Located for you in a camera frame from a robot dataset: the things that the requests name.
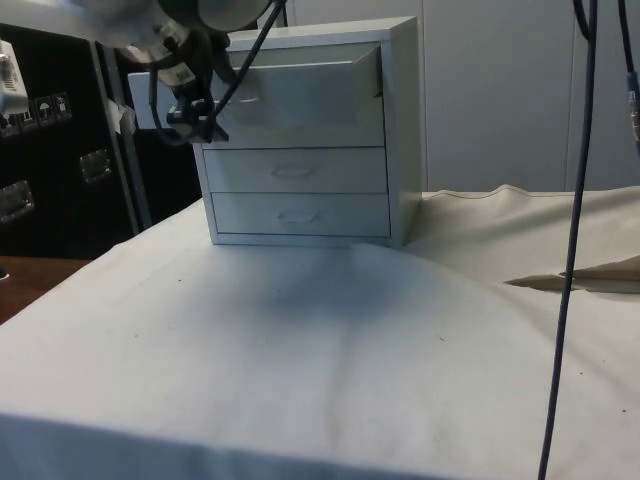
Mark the black cabinet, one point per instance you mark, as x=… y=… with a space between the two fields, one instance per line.
x=50 y=200

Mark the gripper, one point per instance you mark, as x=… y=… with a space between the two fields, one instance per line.
x=202 y=65

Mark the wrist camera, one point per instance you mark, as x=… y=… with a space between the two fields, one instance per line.
x=150 y=45

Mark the white drawer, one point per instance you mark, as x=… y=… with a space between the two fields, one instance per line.
x=300 y=95

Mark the white chest of drawers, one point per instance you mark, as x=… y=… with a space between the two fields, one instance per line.
x=300 y=172

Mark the pale locker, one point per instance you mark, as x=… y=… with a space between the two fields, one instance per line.
x=607 y=165

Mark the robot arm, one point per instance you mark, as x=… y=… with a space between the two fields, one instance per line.
x=75 y=15

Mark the white box device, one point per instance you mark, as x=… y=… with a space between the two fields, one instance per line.
x=11 y=75

